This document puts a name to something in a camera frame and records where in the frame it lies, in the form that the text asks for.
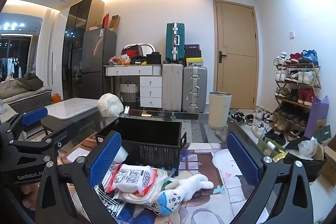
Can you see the small white device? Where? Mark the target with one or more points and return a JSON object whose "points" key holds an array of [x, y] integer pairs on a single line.
{"points": [[126, 109]]}

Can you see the dark green box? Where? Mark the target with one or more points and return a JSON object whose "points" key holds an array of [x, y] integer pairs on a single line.
{"points": [[324, 132]]}

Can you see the light green open box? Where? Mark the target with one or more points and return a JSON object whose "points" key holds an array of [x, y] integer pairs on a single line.
{"points": [[273, 151]]}

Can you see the tall dark glass cabinet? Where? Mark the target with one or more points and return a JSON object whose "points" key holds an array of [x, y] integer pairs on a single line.
{"points": [[76, 43]]}

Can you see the purple paper bag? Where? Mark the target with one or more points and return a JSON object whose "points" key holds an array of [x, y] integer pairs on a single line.
{"points": [[316, 116]]}

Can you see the flat cardboard box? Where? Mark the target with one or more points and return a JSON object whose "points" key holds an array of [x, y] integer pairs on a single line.
{"points": [[329, 170]]}

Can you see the silver suitcase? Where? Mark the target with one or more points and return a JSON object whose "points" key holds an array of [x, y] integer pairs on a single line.
{"points": [[194, 88]]}

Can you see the black cardboard box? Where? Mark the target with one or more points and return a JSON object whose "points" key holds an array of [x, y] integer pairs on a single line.
{"points": [[152, 153]]}

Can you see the grey refrigerator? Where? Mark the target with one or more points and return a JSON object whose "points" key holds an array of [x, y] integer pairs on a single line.
{"points": [[97, 61]]}

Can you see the bed with grey blanket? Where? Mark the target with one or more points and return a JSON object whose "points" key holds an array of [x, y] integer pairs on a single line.
{"points": [[23, 87]]}

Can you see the yellow black shoe box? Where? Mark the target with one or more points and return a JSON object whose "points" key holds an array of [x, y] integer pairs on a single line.
{"points": [[194, 61]]}

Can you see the white foam sheet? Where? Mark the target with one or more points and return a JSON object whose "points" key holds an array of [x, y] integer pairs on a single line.
{"points": [[121, 156]]}

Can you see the white red printed packet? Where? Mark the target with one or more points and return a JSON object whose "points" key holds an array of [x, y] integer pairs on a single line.
{"points": [[134, 178]]}

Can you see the shoe rack with shoes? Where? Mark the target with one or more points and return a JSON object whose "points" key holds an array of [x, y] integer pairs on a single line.
{"points": [[304, 95]]}

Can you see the woven laundry basket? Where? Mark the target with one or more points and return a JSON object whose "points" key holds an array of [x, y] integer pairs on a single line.
{"points": [[128, 91]]}

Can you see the white oval frame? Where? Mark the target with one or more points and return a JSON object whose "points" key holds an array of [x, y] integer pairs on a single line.
{"points": [[148, 45]]}

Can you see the plastic bag of fruit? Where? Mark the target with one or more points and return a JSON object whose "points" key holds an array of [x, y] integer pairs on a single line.
{"points": [[119, 60]]}

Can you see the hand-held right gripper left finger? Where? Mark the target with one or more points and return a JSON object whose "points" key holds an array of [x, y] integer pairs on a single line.
{"points": [[105, 158]]}

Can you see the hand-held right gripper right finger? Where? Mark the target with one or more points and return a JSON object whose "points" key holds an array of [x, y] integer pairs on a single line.
{"points": [[242, 158]]}

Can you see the hanging clothes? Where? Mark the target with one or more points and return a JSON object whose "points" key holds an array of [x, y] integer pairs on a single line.
{"points": [[10, 67]]}

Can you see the beige suitcase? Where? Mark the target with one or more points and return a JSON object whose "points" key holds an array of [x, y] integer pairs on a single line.
{"points": [[172, 87]]}

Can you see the red black shoe box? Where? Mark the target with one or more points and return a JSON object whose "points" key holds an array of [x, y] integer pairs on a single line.
{"points": [[131, 52]]}

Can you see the patterned floor rug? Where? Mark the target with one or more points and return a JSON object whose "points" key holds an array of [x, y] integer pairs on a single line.
{"points": [[195, 130]]}

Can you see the black handbag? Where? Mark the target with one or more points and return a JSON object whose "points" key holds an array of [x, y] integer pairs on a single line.
{"points": [[153, 58]]}

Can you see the shoes on floor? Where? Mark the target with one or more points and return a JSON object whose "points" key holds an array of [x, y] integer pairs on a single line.
{"points": [[258, 128]]}

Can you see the wooden shoe rack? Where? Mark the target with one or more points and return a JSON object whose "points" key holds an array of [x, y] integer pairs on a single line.
{"points": [[313, 82]]}

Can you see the teal suitcase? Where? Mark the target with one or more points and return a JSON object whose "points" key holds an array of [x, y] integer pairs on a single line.
{"points": [[174, 41]]}

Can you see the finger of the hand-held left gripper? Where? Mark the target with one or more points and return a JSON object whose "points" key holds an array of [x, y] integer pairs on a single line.
{"points": [[56, 136], [34, 115]]}

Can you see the marble top coffee table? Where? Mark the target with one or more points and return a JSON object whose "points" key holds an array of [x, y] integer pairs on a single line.
{"points": [[71, 108]]}

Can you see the black trash bag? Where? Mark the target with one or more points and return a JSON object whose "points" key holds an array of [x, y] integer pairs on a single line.
{"points": [[307, 167]]}

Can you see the orange bag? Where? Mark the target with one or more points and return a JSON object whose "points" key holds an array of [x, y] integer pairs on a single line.
{"points": [[56, 98]]}

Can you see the black stacked boxes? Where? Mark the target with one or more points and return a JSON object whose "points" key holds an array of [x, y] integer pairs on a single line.
{"points": [[193, 50]]}

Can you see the person's left hand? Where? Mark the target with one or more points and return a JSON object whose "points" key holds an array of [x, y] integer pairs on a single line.
{"points": [[28, 196]]}

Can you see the red upright box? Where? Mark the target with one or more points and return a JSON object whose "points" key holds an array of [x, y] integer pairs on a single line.
{"points": [[106, 20]]}

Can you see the white stuffed plastic bag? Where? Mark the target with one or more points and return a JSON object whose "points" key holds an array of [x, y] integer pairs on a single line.
{"points": [[110, 106]]}

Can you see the clear crumpled plastic bag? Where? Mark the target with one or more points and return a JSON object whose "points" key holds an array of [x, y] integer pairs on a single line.
{"points": [[308, 147]]}

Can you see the wooden door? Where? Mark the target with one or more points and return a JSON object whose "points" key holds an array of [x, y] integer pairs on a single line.
{"points": [[236, 53]]}

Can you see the black white printed bag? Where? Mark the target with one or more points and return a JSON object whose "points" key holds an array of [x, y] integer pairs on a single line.
{"points": [[115, 211]]}

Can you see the cream tumbler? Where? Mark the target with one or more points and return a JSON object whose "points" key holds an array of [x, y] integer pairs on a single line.
{"points": [[220, 109]]}

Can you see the brown cardboard box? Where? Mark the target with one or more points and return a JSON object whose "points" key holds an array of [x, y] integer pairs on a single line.
{"points": [[114, 23]]}

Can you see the white dresser with drawers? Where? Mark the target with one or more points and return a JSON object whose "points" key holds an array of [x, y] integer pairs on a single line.
{"points": [[151, 82]]}

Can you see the green white snack bag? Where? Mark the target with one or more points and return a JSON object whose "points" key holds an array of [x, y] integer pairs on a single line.
{"points": [[168, 182]]}

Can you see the white blue plush toy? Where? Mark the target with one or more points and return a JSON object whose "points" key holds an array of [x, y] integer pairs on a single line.
{"points": [[183, 186]]}

